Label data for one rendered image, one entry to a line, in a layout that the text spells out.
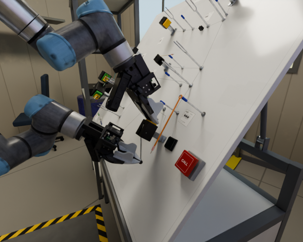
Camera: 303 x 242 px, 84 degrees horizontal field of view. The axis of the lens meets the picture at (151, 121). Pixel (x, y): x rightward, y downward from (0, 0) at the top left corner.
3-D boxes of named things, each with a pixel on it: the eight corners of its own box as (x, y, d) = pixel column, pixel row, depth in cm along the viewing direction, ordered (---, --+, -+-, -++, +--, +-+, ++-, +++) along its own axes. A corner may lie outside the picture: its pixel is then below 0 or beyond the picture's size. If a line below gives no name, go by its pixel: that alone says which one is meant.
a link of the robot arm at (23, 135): (5, 153, 49) (12, 126, 45) (37, 137, 60) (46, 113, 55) (27, 169, 49) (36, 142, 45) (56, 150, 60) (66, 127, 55)
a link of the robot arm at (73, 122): (58, 137, 51) (73, 119, 56) (73, 144, 51) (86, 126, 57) (62, 123, 46) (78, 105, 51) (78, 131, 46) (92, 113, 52)
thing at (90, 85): (87, 96, 144) (86, 89, 142) (84, 90, 174) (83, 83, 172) (124, 93, 157) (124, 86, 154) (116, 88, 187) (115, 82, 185)
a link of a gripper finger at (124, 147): (146, 155, 53) (120, 141, 52) (138, 163, 57) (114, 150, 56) (148, 147, 56) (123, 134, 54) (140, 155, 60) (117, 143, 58)
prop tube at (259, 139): (263, 146, 71) (266, 74, 58) (257, 143, 73) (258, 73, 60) (268, 143, 72) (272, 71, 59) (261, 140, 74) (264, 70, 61)
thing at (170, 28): (171, 26, 100) (160, 15, 95) (178, 29, 91) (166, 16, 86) (166, 33, 101) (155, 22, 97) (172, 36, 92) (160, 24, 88)
